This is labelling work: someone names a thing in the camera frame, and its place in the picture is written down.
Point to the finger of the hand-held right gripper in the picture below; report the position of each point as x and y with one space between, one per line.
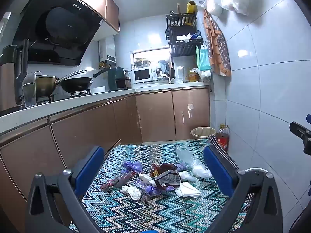
298 131
308 119

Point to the black wok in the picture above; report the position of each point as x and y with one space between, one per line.
75 83

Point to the brown lower kitchen cabinets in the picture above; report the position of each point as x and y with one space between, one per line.
155 116

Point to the purple plastic bag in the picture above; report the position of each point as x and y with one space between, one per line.
182 167
130 167
149 188

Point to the steel cooking pot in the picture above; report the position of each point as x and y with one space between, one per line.
46 85

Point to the black and white printed wrapper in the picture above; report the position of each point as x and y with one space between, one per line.
170 178

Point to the gas stove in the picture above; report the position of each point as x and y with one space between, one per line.
77 94

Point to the green cutting board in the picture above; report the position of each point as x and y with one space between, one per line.
197 58

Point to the large cooking oil bottle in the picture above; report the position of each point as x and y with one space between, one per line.
223 139

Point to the red snack packet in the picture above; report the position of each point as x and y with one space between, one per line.
165 168

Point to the green countertop appliance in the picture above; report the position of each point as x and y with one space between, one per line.
115 76

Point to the white plastic bag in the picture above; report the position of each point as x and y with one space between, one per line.
201 171

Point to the beige bin with liner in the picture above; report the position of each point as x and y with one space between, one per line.
203 132

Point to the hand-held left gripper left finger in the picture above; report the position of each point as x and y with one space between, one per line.
90 170

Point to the black wall rack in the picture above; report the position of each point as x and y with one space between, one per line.
182 32

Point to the white bag on counter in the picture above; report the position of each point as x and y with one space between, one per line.
205 75

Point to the dark red long wrapper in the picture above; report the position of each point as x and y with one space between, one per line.
116 182

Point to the white tissue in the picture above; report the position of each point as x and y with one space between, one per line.
132 192
185 175
147 179
187 189

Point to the yellow roll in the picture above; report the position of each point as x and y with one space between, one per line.
191 6

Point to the white water heater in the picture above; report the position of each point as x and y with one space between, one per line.
107 49

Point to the white microwave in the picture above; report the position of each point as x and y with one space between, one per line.
143 75

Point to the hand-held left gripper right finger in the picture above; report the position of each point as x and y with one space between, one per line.
217 170

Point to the blue plastic bag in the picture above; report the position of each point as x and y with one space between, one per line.
164 66

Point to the clear plastic pitcher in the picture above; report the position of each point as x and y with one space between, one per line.
29 92

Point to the orange floral apron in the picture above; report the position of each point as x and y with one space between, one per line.
217 48

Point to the black range hood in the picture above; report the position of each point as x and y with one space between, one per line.
60 24

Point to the zigzag patterned floor mat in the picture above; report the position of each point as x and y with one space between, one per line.
136 213

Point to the teal plastic bag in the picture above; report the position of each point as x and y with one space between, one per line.
204 58

